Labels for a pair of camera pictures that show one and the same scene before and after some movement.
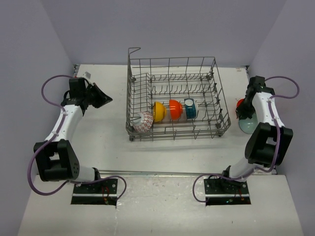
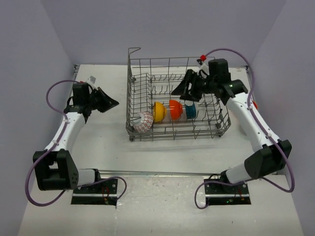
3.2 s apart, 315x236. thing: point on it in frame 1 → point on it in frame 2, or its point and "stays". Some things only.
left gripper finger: [98, 103] → [104, 106]
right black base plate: [219, 188] stays
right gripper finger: [245, 116] → [196, 96]
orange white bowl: [175, 109] stays
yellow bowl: [159, 111] stays
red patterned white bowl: [142, 121] stays
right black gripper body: [246, 107] → [207, 84]
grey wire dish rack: [175, 98] stays
